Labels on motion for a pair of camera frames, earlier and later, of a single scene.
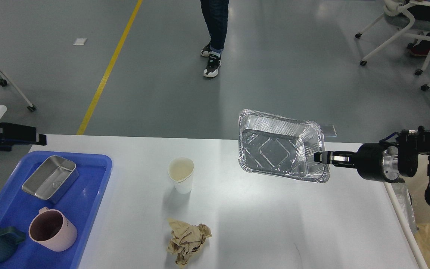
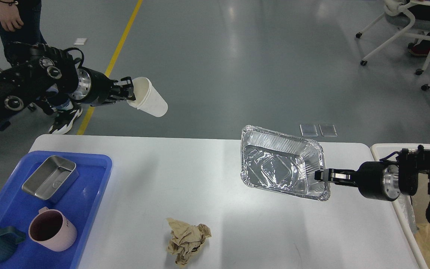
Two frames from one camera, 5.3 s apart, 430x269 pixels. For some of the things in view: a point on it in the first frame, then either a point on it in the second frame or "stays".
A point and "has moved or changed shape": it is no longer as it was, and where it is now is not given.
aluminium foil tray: [272, 144] has moved or changed shape
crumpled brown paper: [186, 240] stays
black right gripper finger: [330, 157] to [335, 175]
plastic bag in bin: [404, 198] stays
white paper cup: [180, 170] to [147, 99]
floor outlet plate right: [329, 131] stays
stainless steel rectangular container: [52, 179] stays
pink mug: [51, 229] stays
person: [215, 12] to [21, 20]
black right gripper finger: [350, 164] to [346, 182]
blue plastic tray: [13, 207] stays
